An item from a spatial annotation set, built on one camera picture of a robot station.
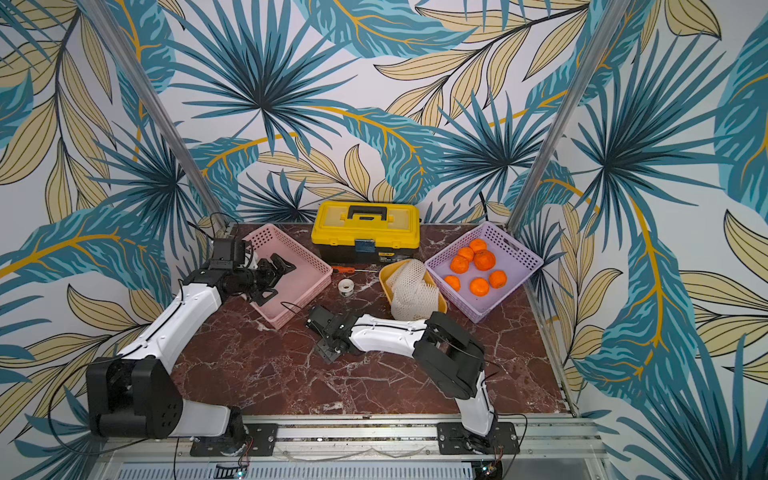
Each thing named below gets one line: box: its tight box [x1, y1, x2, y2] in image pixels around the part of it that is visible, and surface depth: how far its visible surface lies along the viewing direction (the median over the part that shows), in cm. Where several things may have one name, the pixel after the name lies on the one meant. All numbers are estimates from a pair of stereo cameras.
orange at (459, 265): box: [450, 255, 469, 275], surface depth 105 cm
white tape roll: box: [338, 278, 355, 298], surface depth 102 cm
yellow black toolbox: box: [311, 202, 421, 265], surface depth 98 cm
